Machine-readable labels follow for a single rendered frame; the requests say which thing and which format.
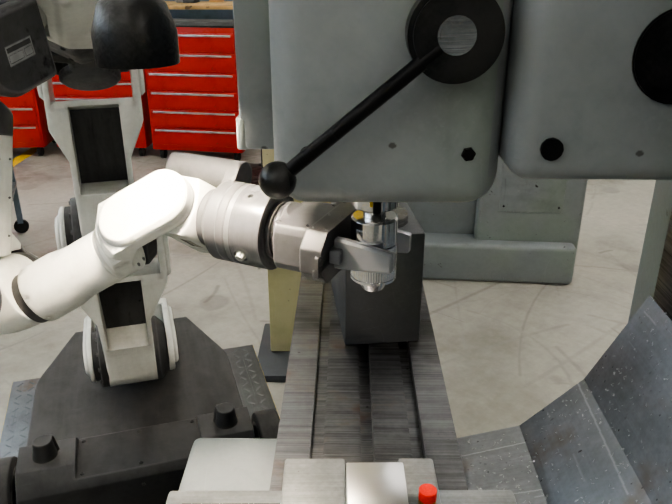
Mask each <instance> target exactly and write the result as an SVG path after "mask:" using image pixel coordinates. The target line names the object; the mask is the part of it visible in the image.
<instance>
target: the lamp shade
mask: <svg viewBox="0 0 672 504"><path fill-rule="evenodd" d="M91 39H92V46H93V53H94V61H95V66H97V67H100V68H105V69H119V70H136V69H152V68H161V67H168V66H173V65H176V64H178V63H180V54H179V43H178V32H177V28H176V25H175V23H174V20H173V18H172V16H171V13H170V11H169V8H168V6H167V3H166V2H165V1H164V0H100V1H98V2H97V3H96V5H95V11H94V16H93V22H92V27H91Z"/></svg>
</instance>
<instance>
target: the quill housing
mask: <svg viewBox="0 0 672 504"><path fill-rule="evenodd" d="M416 1H417V0H268V3H269V30H270V57H271V83H272V110H273V137H274V161H282V162H285V163H287V162H288V161H290V160H291V159H292V158H293V157H294V156H296V155H297V154H298V153H299V152H301V151H302V150H303V149H304V148H305V147H307V146H308V145H309V144H310V143H311V142H313V141H314V140H315V139H316V138H318V137H319V136H320V135H321V134H322V133H324V132H325V131H326V130H327V129H329V128H330V127H331V126H332V125H333V124H335V123H336V122H337V121H338V120H339V119H341V118H342V117H343V116H344V115H346V114H347V113H348V112H349V111H350V110H352V109H353V108H354V107H355V106H357V105H358V104H359V103H360V102H361V101H363V100H364V99H365V98H366V97H367V96H369V95H370V94H371V93H372V92H374V91H375V90H376V89H377V88H378V87H380V86H381V85H382V84H383V83H385V82H386V81H387V80H388V79H389V78H391V77H392V76H393V75H394V74H395V73H397V72H398V71H399V70H400V69H402V68H403V67H404V66H405V65H406V64H408V63H409V62H410V61H411V60H413V59H412V58H411V56H410V54H409V51H408V48H407V45H406V40H405V27H406V21H407V18H408V15H409V12H410V10H411V8H412V7H413V5H414V3H415V2H416ZM496 1H497V3H498V5H499V6H500V8H501V11H502V13H503V16H504V21H505V40H504V44H503V47H502V50H501V52H500V54H499V56H498V58H497V60H496V61H495V62H494V64H493V65H492V66H491V67H490V68H489V69H488V70H487V71H486V72H485V73H484V74H482V75H481V76H479V77H478V78H476V79H474V80H472V81H469V82H466V83H461V84H445V83H441V82H437V81H435V80H433V79H431V78H429V77H428V76H426V75H425V74H424V73H421V74H420V75H419V76H418V77H417V78H415V79H414V80H413V81H412V82H410V83H409V84H408V85H407V86H405V87H404V88H403V89H402V90H400V91H399V92H398V93H397V94H396V95H394V96H393V97H392V98H391V99H389V100H388V101H387V102H386V103H384V104H383V105H382V106H381V107H380V108H378V109H377V110H376V111H375V112H373V113H372V114H371V115H370V116H368V117H367V118H366V119H365V120H363V121H362V122H361V123H360V124H359V125H357V126H356V127H355V128H354V129H352V130H351V131H350V132H349V133H347V134H346V135H345V136H344V137H342V138H341V139H340V140H339V141H338V142H336V143H335V144H334V145H333V146H331V147H330V148H329V149H328V150H326V151H325V152H324V153H323V154H322V155H320V156H319V157H318V158H317V159H315V160H314V161H313V162H312V163H310V164H309V165H308V166H307V167H305V168H304V169H303V170H302V171H301V172H299V173H298V174H297V175H296V178H297V183H296V187H295V189H294V191H293V192H292V193H291V194H290V195H289V196H290V197H292V198H294V199H296V200H300V201H306V202H442V203H463V202H470V201H474V200H476V199H478V198H480V197H482V196H483V195H484V194H486V193H487V192H488V191H489V189H490V188H491V186H492V185H493V183H494V180H495V177H496V173H497V163H498V153H499V142H500V132H501V122H502V112H503V102H504V91H505V81H506V71H507V61H508V50H509V40H510V30H511V20H512V10H513V0H496Z"/></svg>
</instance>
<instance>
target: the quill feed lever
mask: <svg viewBox="0 0 672 504"><path fill-rule="evenodd" d="M405 40H406V45H407V48H408V51H409V54H410V56H411V58H412V59H413V60H411V61H410V62H409V63H408V64H406V65H405V66H404V67H403V68H402V69H400V70H399V71H398V72H397V73H395V74H394V75H393V76H392V77H391V78H389V79H388V80H387V81H386V82H385V83H383V84H382V85H381V86H380V87H378V88H377V89H376V90H375V91H374V92H372V93H371V94H370V95H369V96H367V97H366V98H365V99H364V100H363V101H361V102H360V103H359V104H358V105H357V106H355V107H354V108H353V109H352V110H350V111H349V112H348V113H347V114H346V115H344V116H343V117H342V118H341V119H339V120H338V121H337V122H336V123H335V124H333V125H332V126H331V127H330V128H329V129H327V130H326V131H325V132H324V133H322V134H321V135H320V136H319V137H318V138H316V139H315V140H314V141H313V142H311V143H310V144H309V145H308V146H307V147H305V148H304V149H303V150H302V151H301V152H299V153H298V154H297V155H296V156H294V157H293V158H292V159H291V160H290V161H288V162H287V163H285V162H282V161H273V162H270V163H268V164H266V165H265V166H264V167H263V168H262V170H261V172H260V174H259V186H260V189H261V190H262V192H263V193H264V194H265V195H266V196H268V197H270V198H272V199H283V198H286V197H288V196H289V195H290V194H291V193H292V192H293V191H294V189H295V187H296V183H297V178H296V175H297V174H298V173H299V172H301V171H302V170H303V169H304V168H305V167H307V166H308V165H309V164H310V163H312V162H313V161H314V160H315V159H317V158H318V157H319V156H320V155H322V154H323V153H324V152H325V151H326V150H328V149H329V148H330V147H331V146H333V145H334V144H335V143H336V142H338V141H339V140H340V139H341V138H342V137H344V136H345V135H346V134H347V133H349V132H350V131H351V130H352V129H354V128H355V127H356V126H357V125H359V124H360V123H361V122H362V121H363V120H365V119H366V118H367V117H368V116H370V115H371V114H372V113H373V112H375V111H376V110H377V109H378V108H380V107H381V106H382V105H383V104H384V103H386V102H387V101H388V100H389V99H391V98H392V97H393V96H394V95H396V94H397V93H398V92H399V91H400V90H402V89H403V88H404V87H405V86H407V85H408V84H409V83H410V82H412V81H413V80H414V79H415V78H417V77H418V76H419V75H420V74H421V73H424V74H425V75H426V76H428V77H429V78H431V79H433V80H435V81H437V82H441V83H445V84H461V83H466V82H469V81H472V80H474V79H476V78H478V77H479V76H481V75H482V74H484V73H485V72H486V71H487V70H488V69H489V68H490V67H491V66H492V65H493V64H494V62H495V61H496V60H497V58H498V56H499V54H500V52H501V50H502V47H503V44H504V40H505V21H504V16H503V13H502V11H501V8H500V6H499V5H498V3H497V1H496V0H417V1H416V2H415V3H414V5H413V7H412V8H411V10H410V12H409V15H408V18H407V21H406V27H405Z"/></svg>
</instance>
